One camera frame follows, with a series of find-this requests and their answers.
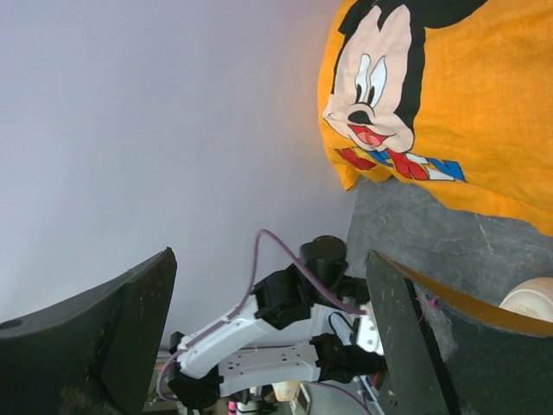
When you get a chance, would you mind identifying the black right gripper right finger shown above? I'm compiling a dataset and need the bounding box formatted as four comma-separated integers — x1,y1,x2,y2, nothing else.
365,250,552,414

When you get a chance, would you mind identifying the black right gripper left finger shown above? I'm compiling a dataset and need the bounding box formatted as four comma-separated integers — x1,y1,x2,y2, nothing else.
1,248,177,414

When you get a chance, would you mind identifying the beige lace shoe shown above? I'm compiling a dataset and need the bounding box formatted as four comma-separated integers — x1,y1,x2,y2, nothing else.
499,277,553,322

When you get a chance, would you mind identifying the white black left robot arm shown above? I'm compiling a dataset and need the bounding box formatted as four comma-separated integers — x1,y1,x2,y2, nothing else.
156,235,387,410

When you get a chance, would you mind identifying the orange Mickey Mouse pillow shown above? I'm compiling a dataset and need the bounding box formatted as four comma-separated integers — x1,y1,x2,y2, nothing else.
318,1,552,235

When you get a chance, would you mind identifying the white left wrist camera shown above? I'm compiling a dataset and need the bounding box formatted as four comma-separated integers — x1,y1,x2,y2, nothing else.
327,302,385,356

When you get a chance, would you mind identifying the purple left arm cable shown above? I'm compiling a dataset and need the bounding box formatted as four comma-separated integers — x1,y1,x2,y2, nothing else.
156,229,373,415

